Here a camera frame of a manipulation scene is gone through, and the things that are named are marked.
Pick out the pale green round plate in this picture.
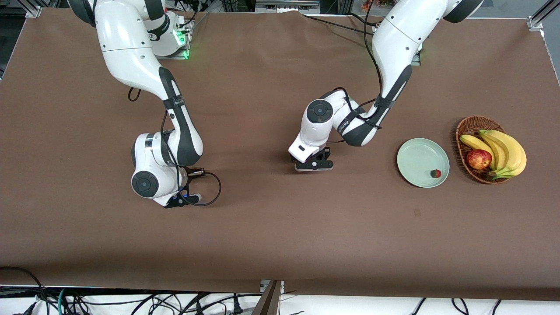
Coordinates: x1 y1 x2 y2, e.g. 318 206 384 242
397 138 450 189

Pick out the large table cover sheet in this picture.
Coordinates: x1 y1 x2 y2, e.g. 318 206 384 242
0 8 560 302

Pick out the brown wicker basket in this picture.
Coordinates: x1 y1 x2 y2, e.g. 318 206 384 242
455 115 513 185

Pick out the grey metal box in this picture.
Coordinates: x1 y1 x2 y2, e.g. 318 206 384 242
255 0 320 14

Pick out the red apple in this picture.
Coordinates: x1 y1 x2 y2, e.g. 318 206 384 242
466 149 493 170

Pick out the colourful toy pile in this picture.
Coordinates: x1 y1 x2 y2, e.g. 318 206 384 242
361 0 405 11

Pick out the yellow banana bunch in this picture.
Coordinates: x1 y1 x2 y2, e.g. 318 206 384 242
459 129 527 180

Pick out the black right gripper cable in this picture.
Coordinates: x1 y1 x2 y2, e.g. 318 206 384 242
128 87 222 206

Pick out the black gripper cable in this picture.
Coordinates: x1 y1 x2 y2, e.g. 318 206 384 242
128 87 222 206
326 0 390 145

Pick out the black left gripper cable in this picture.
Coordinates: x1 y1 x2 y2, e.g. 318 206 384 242
326 0 390 145

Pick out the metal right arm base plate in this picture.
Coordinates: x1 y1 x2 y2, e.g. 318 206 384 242
172 20 193 60

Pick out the black table power cable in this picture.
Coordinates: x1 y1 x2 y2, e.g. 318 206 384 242
299 11 376 35

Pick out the wooden post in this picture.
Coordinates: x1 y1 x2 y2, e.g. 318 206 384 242
252 280 283 315

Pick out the teal floor cable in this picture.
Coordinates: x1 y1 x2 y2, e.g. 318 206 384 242
57 287 70 315

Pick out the thick black floor cable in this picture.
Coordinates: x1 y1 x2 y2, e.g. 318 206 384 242
0 266 49 315

